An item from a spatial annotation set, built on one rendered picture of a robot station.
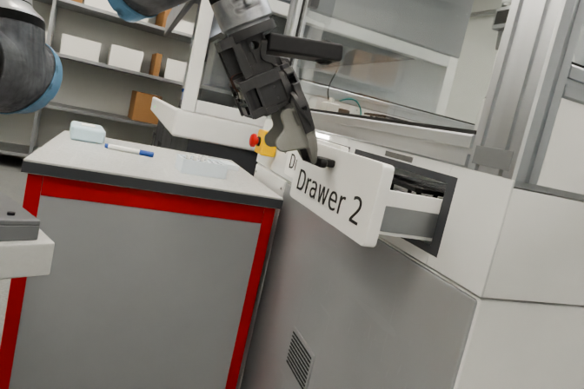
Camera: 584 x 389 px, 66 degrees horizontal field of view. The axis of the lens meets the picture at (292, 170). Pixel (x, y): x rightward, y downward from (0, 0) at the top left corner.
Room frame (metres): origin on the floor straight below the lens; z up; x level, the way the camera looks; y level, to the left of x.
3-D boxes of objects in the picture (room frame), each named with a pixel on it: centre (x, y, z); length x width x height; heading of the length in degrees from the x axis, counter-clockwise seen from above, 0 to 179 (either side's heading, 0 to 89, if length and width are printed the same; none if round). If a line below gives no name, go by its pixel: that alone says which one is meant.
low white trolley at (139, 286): (1.30, 0.39, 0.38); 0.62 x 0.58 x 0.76; 22
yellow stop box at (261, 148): (1.33, 0.09, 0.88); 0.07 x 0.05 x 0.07; 22
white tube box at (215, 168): (1.22, 0.25, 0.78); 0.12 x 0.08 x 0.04; 117
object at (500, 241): (1.17, -0.51, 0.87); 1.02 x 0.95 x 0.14; 22
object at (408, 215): (0.77, -0.26, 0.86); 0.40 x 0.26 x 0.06; 112
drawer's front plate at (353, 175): (0.70, -0.07, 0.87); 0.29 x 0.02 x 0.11; 22
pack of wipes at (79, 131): (1.38, 0.65, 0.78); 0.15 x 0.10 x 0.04; 28
